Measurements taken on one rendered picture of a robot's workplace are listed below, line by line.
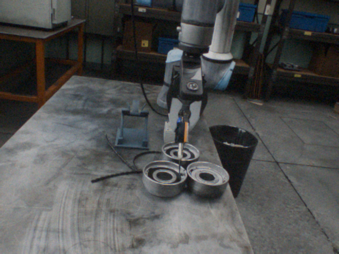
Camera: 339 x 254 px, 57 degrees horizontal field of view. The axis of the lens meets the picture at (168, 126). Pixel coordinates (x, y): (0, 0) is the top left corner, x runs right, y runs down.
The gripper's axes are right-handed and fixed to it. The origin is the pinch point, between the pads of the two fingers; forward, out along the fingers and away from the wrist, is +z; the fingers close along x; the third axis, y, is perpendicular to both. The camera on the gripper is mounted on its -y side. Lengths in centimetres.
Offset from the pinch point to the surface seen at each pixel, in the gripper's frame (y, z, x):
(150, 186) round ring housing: -9.7, 10.7, 6.8
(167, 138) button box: 17.1, 11.4, 0.7
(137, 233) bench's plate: -22.1, 13.0, 9.2
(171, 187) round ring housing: -10.9, 9.8, 2.2
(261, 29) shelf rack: 332, 0, -142
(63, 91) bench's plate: 57, 13, 41
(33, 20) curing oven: 209, 8, 98
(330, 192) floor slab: 117, 94, -144
